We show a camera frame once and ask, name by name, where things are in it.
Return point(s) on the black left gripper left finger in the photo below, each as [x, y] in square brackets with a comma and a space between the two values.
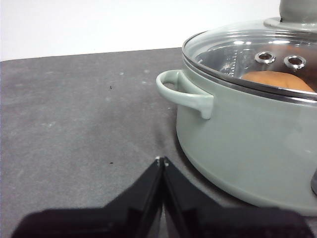
[99, 223]

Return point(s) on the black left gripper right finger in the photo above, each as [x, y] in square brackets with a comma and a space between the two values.
[223, 223]

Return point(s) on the brown potato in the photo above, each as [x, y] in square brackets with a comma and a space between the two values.
[272, 80]

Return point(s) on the glass lid with green knob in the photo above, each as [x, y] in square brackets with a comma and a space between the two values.
[223, 42]

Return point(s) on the sage green electric pot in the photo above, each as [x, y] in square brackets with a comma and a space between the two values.
[247, 148]

